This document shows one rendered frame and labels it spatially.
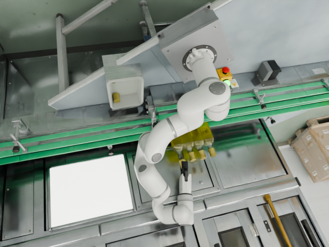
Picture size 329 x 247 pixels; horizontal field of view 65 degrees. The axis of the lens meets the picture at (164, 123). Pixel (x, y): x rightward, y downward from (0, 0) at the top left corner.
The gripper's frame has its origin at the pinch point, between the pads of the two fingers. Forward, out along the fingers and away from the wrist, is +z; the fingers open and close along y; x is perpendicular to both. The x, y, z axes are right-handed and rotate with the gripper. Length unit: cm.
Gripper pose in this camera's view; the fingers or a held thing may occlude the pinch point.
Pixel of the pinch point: (183, 166)
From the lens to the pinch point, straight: 134.7
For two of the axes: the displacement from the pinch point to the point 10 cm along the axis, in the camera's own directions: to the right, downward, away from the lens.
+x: -10.0, -0.6, -0.8
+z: 0.1, -8.5, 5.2
